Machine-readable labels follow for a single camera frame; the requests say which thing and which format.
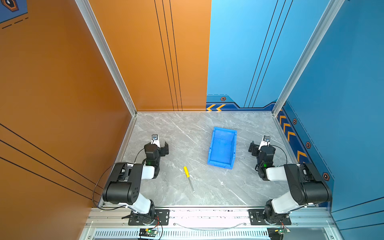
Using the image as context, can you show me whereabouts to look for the right green circuit board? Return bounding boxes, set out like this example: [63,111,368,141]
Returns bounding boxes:
[268,228,291,240]

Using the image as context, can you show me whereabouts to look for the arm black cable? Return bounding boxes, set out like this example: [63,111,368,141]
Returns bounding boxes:
[269,144,288,165]
[92,163,128,211]

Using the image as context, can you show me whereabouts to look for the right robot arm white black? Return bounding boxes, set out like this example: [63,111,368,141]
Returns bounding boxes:
[249,141,332,225]

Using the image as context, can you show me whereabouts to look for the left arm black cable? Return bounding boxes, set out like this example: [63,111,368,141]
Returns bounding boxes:
[92,163,128,211]

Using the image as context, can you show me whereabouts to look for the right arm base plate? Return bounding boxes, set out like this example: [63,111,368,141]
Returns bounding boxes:
[248,209,292,226]

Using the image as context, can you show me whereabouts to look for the left green circuit board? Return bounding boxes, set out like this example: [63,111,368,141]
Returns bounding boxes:
[138,229,160,240]

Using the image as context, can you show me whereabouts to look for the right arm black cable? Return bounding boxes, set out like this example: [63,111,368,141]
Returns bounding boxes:
[269,144,288,165]

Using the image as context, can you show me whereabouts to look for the left aluminium corner post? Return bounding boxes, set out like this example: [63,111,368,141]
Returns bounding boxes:
[75,0,137,117]

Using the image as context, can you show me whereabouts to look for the blue plastic bin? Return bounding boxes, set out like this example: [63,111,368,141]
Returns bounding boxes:
[207,127,237,170]

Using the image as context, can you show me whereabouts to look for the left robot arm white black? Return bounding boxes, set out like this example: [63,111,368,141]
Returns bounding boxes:
[102,143,169,225]

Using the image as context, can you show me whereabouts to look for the yellow handled screwdriver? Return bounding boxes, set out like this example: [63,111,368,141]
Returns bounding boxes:
[184,166,195,193]

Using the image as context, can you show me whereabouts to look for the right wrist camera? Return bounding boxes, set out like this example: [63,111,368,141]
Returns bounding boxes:
[259,135,271,150]

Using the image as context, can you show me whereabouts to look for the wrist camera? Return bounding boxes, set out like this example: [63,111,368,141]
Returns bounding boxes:
[151,134,161,148]
[259,135,271,150]

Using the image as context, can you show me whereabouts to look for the aluminium corner post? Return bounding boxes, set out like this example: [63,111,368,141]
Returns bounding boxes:
[272,0,345,117]
[75,0,137,117]

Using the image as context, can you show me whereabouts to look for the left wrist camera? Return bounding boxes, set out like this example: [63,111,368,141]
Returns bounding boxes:
[151,134,161,148]

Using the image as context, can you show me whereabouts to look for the right aluminium corner post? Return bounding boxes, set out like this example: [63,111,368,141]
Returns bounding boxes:
[272,0,345,117]

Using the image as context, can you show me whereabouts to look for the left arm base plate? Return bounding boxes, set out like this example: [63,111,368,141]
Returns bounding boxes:
[128,209,170,226]

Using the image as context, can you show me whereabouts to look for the aluminium front rail frame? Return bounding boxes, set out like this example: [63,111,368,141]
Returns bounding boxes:
[79,206,343,240]

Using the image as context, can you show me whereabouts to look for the green circuit board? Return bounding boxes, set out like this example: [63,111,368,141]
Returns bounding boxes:
[138,229,160,240]
[268,228,291,240]

